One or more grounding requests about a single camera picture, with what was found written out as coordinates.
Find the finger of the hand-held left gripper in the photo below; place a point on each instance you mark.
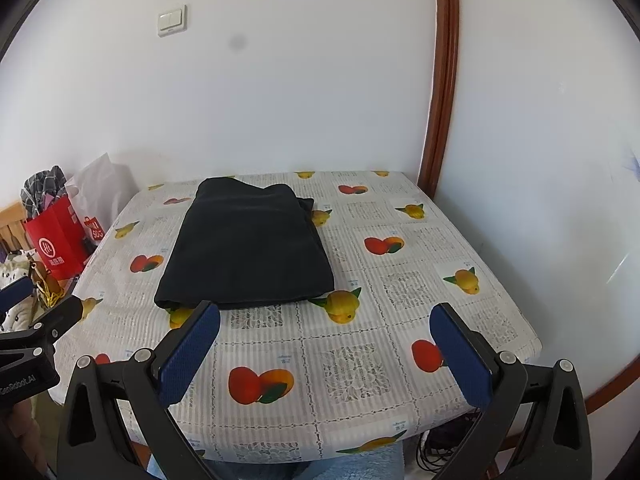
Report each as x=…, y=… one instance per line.
x=14, y=294
x=57, y=317

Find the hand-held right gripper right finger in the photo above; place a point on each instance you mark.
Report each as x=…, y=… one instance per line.
x=462, y=355

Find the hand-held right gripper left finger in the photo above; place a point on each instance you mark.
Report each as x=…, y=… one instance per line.
x=192, y=355

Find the black sweatshirt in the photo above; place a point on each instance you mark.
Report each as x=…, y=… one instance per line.
x=245, y=245

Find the person's left hand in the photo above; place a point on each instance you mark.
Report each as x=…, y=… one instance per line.
x=22, y=432

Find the white patterned cloth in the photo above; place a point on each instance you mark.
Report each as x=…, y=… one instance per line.
x=15, y=270

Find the red paper bag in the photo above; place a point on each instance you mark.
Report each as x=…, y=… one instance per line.
x=52, y=240

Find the wooden chair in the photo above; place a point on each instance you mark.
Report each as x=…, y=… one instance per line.
x=10, y=227

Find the fruit print tablecloth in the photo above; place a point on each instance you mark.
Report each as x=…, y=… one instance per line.
x=380, y=310

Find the grey plaid cloth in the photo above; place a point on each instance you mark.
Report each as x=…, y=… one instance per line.
x=40, y=187

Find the white paper bag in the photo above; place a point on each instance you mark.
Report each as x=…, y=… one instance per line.
x=102, y=185

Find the brown wooden baseboard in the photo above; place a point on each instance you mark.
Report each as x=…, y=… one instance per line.
x=615, y=387

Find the brown wooden door frame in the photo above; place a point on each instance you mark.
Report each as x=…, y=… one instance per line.
x=445, y=85

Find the white light switch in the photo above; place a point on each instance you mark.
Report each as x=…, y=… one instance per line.
x=172, y=20

